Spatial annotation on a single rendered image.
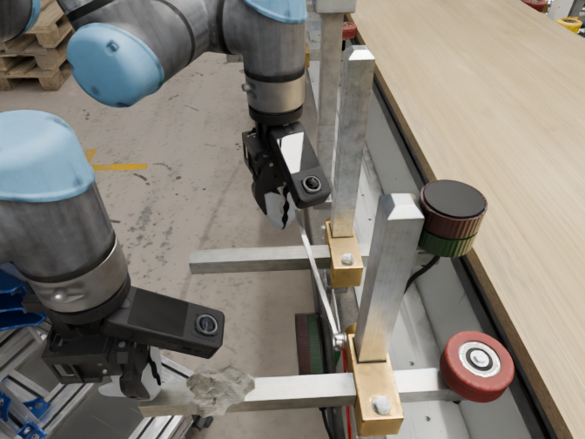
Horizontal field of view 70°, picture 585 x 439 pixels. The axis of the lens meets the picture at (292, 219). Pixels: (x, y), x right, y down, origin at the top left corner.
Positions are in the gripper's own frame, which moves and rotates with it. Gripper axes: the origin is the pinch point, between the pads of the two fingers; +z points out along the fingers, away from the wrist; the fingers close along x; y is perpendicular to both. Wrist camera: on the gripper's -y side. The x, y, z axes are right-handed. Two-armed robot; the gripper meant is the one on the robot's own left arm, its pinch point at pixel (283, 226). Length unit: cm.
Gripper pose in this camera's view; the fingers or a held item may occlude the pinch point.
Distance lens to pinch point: 66.6
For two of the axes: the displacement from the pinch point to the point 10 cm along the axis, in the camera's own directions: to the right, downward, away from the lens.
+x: -9.2, 2.6, -3.0
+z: 0.0, 7.5, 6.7
